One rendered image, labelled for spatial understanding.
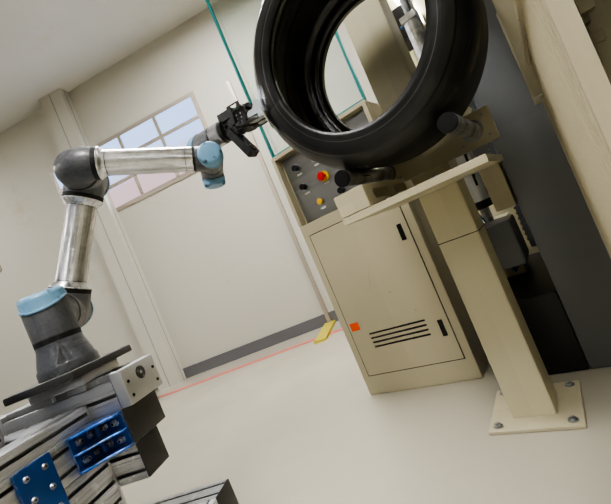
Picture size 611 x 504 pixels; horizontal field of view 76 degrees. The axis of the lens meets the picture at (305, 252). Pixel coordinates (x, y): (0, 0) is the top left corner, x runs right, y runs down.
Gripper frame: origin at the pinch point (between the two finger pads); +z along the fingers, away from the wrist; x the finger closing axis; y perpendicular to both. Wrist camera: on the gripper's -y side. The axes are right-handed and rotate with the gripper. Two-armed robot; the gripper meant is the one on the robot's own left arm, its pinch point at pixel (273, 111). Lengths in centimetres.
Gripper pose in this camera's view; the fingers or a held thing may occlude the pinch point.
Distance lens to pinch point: 125.1
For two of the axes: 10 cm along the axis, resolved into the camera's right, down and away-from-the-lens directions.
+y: -3.1, -9.5, -0.6
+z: 8.1, -2.3, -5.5
